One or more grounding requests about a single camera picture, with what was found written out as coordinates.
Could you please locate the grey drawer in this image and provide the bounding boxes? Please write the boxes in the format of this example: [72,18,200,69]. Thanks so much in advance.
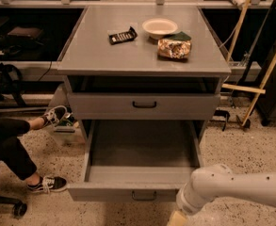
[68,92,220,120]
[69,120,203,202]

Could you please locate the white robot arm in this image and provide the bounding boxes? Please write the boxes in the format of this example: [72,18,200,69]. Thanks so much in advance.
[167,164,276,226]

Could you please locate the grey top drawer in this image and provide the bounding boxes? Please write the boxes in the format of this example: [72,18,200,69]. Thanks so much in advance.
[68,92,220,120]

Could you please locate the grey drawer cabinet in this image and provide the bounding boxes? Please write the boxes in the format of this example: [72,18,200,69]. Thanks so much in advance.
[58,5,230,136]

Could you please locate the black sneaker left foot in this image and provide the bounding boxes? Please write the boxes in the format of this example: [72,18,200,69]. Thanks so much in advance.
[28,176,67,194]

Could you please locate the black sneaker foot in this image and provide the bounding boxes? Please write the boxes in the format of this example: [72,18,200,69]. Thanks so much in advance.
[28,176,67,194]
[41,105,67,127]

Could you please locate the clear plastic storage box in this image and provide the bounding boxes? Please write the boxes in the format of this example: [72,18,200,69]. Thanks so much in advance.
[50,113,84,145]

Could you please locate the black sneaker right foot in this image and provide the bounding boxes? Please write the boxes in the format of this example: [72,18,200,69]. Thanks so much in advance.
[41,105,67,127]

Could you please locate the black office chair base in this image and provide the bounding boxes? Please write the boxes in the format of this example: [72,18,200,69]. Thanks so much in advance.
[0,196,27,218]

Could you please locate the gold green chip bag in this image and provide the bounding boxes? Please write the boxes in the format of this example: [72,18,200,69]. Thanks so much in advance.
[157,32,191,59]

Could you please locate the person legs black trousers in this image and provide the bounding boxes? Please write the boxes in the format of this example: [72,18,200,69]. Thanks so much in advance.
[0,117,46,192]

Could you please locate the white paper bowl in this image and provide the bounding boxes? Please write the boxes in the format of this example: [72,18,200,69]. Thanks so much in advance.
[142,18,178,40]

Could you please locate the wooden easel frame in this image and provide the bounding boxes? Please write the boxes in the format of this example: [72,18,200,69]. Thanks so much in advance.
[221,0,276,129]

